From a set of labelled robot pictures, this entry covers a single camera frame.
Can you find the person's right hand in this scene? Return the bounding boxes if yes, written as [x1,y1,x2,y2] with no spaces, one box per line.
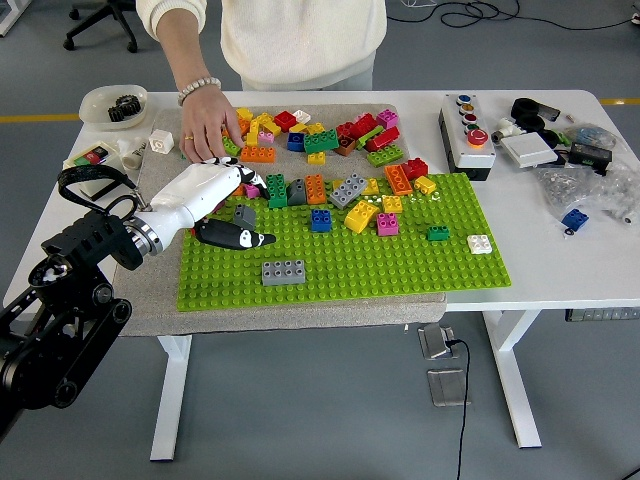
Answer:
[178,87,247,165]

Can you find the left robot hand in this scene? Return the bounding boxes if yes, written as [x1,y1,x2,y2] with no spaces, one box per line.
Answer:
[135,156,278,252]

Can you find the grey slope brick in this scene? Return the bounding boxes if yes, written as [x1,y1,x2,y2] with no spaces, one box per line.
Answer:
[285,178,307,207]
[232,203,257,229]

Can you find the grey two-by-four brick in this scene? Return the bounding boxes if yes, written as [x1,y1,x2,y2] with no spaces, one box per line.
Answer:
[327,172,369,210]
[261,259,306,287]

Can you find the green baseplate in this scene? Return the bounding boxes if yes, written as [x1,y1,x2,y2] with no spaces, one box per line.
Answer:
[173,172,512,313]

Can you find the white cube box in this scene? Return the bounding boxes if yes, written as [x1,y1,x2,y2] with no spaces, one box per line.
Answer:
[148,128,176,155]

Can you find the white plastic tube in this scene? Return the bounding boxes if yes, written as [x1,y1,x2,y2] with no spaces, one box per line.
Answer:
[117,137,149,171]

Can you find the red two-by-two brick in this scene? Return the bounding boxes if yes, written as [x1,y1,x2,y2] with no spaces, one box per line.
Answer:
[399,157,430,182]
[273,110,300,134]

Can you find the dark green two-by-four brick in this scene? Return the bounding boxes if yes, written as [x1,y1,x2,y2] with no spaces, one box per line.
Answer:
[264,172,289,210]
[303,128,342,155]

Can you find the white plastic bowl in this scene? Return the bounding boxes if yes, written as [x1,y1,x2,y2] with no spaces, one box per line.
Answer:
[78,83,150,132]

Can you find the person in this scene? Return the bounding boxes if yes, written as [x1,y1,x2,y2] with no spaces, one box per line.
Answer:
[135,0,389,92]

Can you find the black office chair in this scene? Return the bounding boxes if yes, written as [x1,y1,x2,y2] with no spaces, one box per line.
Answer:
[63,0,144,54]

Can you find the red two-by-four brick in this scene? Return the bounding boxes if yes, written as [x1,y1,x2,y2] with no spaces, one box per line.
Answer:
[348,112,380,141]
[364,125,403,153]

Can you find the grey-brown mat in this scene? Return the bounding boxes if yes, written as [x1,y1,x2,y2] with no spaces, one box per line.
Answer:
[113,103,449,339]

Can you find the lime green flat plate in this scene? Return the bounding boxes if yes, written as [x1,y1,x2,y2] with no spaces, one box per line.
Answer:
[355,124,386,151]

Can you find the yellow arch brick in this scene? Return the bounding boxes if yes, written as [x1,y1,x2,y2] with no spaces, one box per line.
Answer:
[342,199,381,235]

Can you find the lime green two-by-four brick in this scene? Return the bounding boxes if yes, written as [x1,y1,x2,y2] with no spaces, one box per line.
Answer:
[366,143,406,169]

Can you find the orange upturned long brick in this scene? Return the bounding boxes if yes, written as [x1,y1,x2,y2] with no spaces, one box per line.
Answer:
[382,163,414,197]

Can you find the white table leg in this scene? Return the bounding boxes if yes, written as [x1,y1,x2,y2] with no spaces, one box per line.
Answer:
[149,334,194,462]
[482,309,544,450]

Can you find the white furniture foot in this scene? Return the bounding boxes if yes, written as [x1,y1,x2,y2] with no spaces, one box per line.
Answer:
[0,0,32,37]

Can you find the push-button control box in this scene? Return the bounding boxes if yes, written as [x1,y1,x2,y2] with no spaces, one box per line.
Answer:
[438,92,498,182]

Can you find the metal floor socket box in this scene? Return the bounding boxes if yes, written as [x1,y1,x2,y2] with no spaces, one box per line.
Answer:
[418,323,457,361]
[426,368,471,409]

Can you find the white two-by-two brick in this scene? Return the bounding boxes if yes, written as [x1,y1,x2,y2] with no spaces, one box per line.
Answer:
[465,233,494,257]

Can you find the white pipe connector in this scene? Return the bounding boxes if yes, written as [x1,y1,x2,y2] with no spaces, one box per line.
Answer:
[490,117,526,147]

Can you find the clear bag of screws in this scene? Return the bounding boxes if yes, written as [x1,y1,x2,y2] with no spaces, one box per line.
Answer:
[534,164,609,221]

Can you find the black power adapter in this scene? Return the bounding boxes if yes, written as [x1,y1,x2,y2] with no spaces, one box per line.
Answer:
[568,142,614,177]

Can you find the clear bag blue parts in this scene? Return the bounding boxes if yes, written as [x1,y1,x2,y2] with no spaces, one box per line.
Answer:
[562,122,619,151]

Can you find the clear bag metal parts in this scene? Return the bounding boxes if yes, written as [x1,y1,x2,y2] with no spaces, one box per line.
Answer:
[597,159,640,229]

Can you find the table height control panel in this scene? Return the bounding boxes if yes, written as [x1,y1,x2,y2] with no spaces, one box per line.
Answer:
[565,307,640,323]

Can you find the white bead bracelet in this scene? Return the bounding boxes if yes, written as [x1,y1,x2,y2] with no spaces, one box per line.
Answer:
[177,75,223,108]

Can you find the switch box green red buttons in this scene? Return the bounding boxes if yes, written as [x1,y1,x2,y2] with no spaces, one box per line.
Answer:
[63,139,124,201]

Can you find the black floor cable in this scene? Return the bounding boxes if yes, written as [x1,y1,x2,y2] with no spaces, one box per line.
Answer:
[387,0,640,31]

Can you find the black power cable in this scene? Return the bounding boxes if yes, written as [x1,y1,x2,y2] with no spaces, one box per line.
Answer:
[444,338,473,480]

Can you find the white flat switch plate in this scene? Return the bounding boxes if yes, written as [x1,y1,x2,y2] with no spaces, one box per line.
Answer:
[499,133,560,170]

